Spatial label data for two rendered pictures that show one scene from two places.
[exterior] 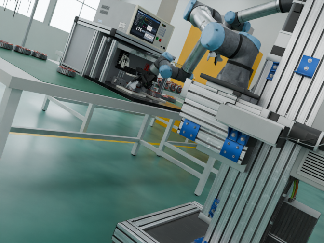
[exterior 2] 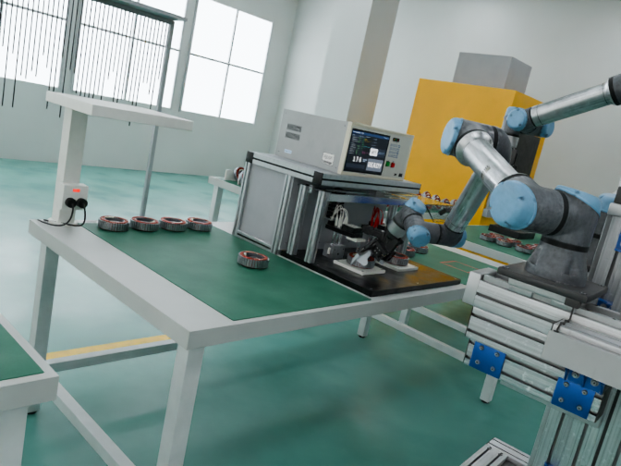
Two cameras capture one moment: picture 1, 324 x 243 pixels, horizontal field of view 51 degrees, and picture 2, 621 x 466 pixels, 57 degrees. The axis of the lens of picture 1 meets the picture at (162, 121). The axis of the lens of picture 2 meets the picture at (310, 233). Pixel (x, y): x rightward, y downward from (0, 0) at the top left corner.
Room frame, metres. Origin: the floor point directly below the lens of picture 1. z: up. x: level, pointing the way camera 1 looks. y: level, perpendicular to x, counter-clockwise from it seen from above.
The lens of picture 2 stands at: (0.07, 0.25, 1.30)
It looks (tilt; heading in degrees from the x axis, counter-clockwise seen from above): 11 degrees down; 6
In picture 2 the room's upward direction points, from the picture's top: 12 degrees clockwise
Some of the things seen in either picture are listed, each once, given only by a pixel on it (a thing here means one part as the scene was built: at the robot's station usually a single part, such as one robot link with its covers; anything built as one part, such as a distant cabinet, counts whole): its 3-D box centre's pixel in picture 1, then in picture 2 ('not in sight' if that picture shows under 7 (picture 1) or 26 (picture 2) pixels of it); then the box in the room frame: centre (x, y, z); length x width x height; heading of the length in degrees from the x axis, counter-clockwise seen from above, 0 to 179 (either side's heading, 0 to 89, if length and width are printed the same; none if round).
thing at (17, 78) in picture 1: (117, 89); (331, 258); (2.51, 0.40, 0.72); 2.20 x 1.01 x 0.05; 145
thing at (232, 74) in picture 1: (235, 74); (559, 258); (1.58, -0.24, 1.09); 0.15 x 0.15 x 0.10
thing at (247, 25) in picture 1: (240, 24); (535, 125); (2.34, -0.25, 1.45); 0.11 x 0.11 x 0.08; 51
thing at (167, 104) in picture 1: (140, 95); (373, 267); (2.37, 0.21, 0.76); 0.64 x 0.47 x 0.02; 145
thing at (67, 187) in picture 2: not in sight; (112, 170); (1.96, 1.19, 0.98); 0.37 x 0.35 x 0.46; 145
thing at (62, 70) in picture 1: (66, 71); (253, 260); (2.01, 0.64, 0.77); 0.11 x 0.11 x 0.04
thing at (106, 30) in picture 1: (127, 40); (336, 173); (2.55, 0.46, 1.09); 0.68 x 0.44 x 0.05; 145
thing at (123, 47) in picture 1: (145, 56); (372, 200); (2.42, 0.28, 1.03); 0.62 x 0.01 x 0.03; 145
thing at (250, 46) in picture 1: (244, 49); (570, 214); (1.58, -0.23, 1.20); 0.13 x 0.12 x 0.14; 111
